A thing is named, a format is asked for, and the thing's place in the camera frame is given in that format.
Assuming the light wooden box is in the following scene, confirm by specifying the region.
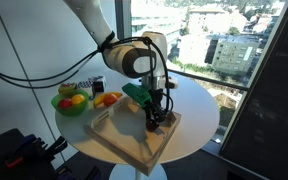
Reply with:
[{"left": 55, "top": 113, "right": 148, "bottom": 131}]
[{"left": 83, "top": 94, "right": 183, "bottom": 177}]

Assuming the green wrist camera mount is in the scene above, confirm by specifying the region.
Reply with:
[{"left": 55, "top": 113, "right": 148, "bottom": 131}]
[{"left": 121, "top": 82, "right": 154, "bottom": 109}]

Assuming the black tall panel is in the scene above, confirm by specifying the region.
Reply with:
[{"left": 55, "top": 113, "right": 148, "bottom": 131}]
[{"left": 218, "top": 0, "right": 288, "bottom": 180}]

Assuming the black tool cart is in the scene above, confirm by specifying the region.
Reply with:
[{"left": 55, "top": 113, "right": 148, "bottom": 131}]
[{"left": 0, "top": 127, "right": 57, "bottom": 180}]

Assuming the green soft cube with car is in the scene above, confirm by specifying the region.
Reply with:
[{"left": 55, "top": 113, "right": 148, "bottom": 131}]
[{"left": 57, "top": 82, "right": 79, "bottom": 95}]

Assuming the dark purple apple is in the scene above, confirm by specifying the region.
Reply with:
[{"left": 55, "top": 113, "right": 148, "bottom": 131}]
[{"left": 145, "top": 120, "right": 160, "bottom": 133}]

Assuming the green bowl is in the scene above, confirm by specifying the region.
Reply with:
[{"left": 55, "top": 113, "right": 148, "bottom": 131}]
[{"left": 50, "top": 88, "right": 90, "bottom": 118}]

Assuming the red strawberry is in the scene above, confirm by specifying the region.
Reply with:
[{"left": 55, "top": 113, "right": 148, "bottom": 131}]
[{"left": 57, "top": 97, "right": 74, "bottom": 110}]

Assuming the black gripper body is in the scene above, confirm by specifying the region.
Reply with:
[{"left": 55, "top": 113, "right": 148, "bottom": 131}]
[{"left": 149, "top": 86, "right": 168, "bottom": 110}]

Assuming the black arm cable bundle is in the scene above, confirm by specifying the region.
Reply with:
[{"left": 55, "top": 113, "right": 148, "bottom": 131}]
[{"left": 0, "top": 30, "right": 118, "bottom": 91}]

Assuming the white table pedestal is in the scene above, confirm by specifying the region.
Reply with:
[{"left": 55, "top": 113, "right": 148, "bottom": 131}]
[{"left": 108, "top": 162, "right": 169, "bottom": 180}]

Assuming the red handled tool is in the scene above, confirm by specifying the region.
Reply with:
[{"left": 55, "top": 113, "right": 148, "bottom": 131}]
[{"left": 4, "top": 155, "right": 26, "bottom": 170}]

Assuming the yellow banana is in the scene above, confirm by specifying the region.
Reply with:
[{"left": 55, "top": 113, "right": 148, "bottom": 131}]
[{"left": 93, "top": 91, "right": 124, "bottom": 110}]

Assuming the yellow orange round fruit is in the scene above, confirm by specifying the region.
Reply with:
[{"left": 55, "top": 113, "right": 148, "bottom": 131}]
[{"left": 70, "top": 93, "right": 87, "bottom": 107}]

